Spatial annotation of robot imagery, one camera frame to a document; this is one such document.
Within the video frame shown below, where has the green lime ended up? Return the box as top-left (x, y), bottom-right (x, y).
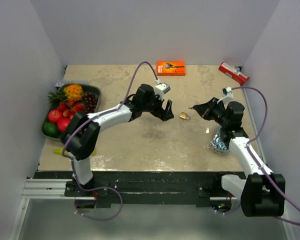
top-left (43, 122), bottom-right (60, 138)

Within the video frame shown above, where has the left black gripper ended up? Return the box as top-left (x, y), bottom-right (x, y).
top-left (142, 91), bottom-right (174, 122)

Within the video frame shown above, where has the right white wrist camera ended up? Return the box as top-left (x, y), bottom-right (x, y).
top-left (217, 87), bottom-right (234, 104)

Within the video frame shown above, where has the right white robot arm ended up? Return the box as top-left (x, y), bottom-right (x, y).
top-left (192, 97), bottom-right (286, 217)

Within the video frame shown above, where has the dark green fruit tray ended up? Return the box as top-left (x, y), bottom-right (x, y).
top-left (41, 84), bottom-right (102, 141)

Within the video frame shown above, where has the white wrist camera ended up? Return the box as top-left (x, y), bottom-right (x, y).
top-left (153, 79), bottom-right (171, 102)
top-left (217, 87), bottom-right (234, 104)

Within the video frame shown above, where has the red apple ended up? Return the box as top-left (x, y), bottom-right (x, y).
top-left (47, 109), bottom-right (63, 124)
top-left (57, 117), bottom-right (71, 133)

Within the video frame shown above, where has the orange razor box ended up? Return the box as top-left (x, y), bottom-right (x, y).
top-left (156, 61), bottom-right (186, 76)

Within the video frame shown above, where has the yellow green bottle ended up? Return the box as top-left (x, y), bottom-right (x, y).
top-left (52, 147), bottom-right (97, 156)

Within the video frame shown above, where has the small brass padlock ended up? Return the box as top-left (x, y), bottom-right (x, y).
top-left (179, 112), bottom-right (191, 121)

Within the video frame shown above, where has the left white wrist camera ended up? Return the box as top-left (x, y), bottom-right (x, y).
top-left (153, 79), bottom-right (171, 102)

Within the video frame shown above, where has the small white blue box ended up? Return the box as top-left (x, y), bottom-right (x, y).
top-left (55, 80), bottom-right (89, 90)

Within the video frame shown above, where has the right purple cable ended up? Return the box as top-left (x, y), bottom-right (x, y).
top-left (231, 86), bottom-right (300, 228)

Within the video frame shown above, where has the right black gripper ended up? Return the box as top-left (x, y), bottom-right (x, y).
top-left (193, 97), bottom-right (229, 128)

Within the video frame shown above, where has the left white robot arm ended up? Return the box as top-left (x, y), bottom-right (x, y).
top-left (60, 83), bottom-right (174, 196)

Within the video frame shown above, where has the blue zigzag patterned pouch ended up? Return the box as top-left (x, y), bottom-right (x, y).
top-left (207, 126), bottom-right (230, 155)

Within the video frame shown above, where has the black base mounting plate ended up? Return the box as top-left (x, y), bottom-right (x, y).
top-left (29, 171), bottom-right (238, 210)

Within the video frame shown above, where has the red white box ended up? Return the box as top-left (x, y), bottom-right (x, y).
top-left (218, 62), bottom-right (250, 85)

